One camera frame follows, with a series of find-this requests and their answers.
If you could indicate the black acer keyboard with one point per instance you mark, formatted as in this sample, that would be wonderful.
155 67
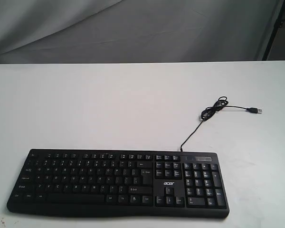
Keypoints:
117 183

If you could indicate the grey backdrop cloth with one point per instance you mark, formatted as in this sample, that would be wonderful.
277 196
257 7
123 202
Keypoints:
135 31

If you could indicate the black metal stand frame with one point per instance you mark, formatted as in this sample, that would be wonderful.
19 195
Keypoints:
275 49

